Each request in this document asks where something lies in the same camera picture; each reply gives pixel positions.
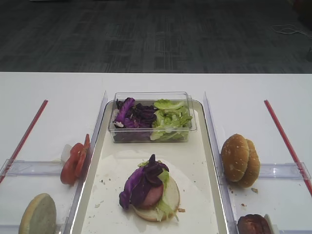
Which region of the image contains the sesame top bun front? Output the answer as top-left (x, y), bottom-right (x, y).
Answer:
top-left (221, 134), bottom-right (249, 182)

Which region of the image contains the sesame bun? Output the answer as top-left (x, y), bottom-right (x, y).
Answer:
top-left (221, 134), bottom-right (249, 182)
top-left (238, 139), bottom-right (260, 188)

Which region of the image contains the green lettuce in container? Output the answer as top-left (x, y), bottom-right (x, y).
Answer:
top-left (150, 99), bottom-right (192, 142)

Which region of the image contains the rear tomato slice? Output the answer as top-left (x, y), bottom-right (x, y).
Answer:
top-left (75, 134), bottom-right (90, 177)

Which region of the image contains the tomato slice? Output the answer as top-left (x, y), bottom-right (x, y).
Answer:
top-left (75, 134), bottom-right (90, 177)
top-left (60, 143), bottom-right (83, 185)

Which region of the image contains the shredded lettuce on burger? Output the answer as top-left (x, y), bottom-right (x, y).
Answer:
top-left (134, 168), bottom-right (180, 222)

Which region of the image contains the front tomato slice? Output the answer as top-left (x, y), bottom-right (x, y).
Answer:
top-left (60, 143), bottom-right (83, 185)

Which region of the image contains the dark meat patty front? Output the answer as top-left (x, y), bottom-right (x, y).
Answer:
top-left (237, 214), bottom-right (271, 234)

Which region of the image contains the white stopper behind patties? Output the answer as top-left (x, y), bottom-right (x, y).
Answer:
top-left (264, 214), bottom-right (280, 234)

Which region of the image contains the clear plastic salad container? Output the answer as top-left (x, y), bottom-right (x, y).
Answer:
top-left (108, 92), bottom-right (197, 143)

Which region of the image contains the purple cabbage in container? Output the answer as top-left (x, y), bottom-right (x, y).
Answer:
top-left (113, 97), bottom-right (156, 142)

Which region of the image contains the purple cabbage leaf on burger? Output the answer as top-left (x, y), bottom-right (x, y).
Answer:
top-left (119, 154), bottom-right (169, 210)

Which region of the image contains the pink ham slice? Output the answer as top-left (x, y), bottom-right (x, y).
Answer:
top-left (138, 184), bottom-right (164, 210)

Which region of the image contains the bottom bun on tray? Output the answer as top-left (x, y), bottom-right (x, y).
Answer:
top-left (133, 176), bottom-right (180, 222)

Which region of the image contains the white stopper behind tomatoes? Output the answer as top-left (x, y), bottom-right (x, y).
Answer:
top-left (60, 144), bottom-right (72, 163)

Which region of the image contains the cream metal serving tray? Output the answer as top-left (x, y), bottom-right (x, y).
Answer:
top-left (72, 102), bottom-right (227, 234)

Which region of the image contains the sesame top bun rear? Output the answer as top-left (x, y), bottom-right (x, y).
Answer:
top-left (238, 139), bottom-right (260, 188)

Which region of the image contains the left red tape strip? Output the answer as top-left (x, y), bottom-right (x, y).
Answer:
top-left (0, 100), bottom-right (48, 183)

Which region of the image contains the red tape strip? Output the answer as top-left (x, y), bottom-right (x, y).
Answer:
top-left (0, 100), bottom-right (48, 183)
top-left (264, 100), bottom-right (312, 194)

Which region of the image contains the right clear acrylic divider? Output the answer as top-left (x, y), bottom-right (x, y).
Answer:
top-left (203, 92), bottom-right (238, 234)

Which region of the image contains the clear acrylic divider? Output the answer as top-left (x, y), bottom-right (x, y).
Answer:
top-left (60, 91), bottom-right (108, 234)
top-left (203, 92), bottom-right (238, 234)

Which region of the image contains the left clear acrylic divider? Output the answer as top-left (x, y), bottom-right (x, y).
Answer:
top-left (60, 91), bottom-right (108, 234)

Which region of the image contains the clear holder upper right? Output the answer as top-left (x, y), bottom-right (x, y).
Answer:
top-left (258, 162), bottom-right (311, 180)

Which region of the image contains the clear holder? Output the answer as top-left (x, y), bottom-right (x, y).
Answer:
top-left (258, 162), bottom-right (311, 180)
top-left (0, 159), bottom-right (63, 176)

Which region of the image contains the clear holder upper left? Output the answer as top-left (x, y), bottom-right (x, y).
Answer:
top-left (0, 159), bottom-right (63, 176)

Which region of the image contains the pale bun half left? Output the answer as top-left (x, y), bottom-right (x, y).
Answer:
top-left (19, 193), bottom-right (57, 234)

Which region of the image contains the right red tape strip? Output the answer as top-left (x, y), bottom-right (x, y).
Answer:
top-left (264, 100), bottom-right (312, 194)

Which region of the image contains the white cable on floor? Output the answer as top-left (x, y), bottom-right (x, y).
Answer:
top-left (272, 24), bottom-right (312, 39)

